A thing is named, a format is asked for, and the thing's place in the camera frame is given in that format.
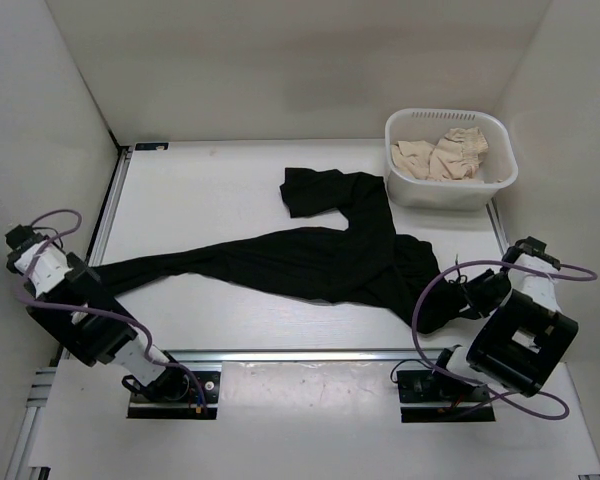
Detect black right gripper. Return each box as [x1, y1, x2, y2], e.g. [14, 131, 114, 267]
[450, 268, 512, 320]

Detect black trousers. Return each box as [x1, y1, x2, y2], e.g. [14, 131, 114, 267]
[95, 168, 467, 334]

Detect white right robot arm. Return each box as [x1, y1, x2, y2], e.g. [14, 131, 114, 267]
[429, 236, 578, 400]

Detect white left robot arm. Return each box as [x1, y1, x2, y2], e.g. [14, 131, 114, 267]
[5, 225, 194, 402]

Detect blue label sticker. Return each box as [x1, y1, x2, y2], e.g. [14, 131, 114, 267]
[134, 142, 169, 151]

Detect beige cloth in basket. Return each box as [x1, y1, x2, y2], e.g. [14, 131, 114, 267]
[390, 127, 489, 183]

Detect white plastic basket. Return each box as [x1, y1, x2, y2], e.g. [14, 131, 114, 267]
[385, 108, 518, 211]

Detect white front cover board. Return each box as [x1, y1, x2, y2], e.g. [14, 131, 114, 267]
[29, 360, 600, 479]

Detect aluminium table edge rail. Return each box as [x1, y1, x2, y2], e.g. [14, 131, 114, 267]
[29, 347, 546, 363]

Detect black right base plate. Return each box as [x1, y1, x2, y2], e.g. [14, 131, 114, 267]
[394, 369, 496, 424]

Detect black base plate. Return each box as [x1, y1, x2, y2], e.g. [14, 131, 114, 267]
[394, 369, 496, 424]
[121, 370, 221, 421]

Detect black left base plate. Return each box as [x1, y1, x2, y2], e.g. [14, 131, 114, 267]
[121, 370, 221, 421]

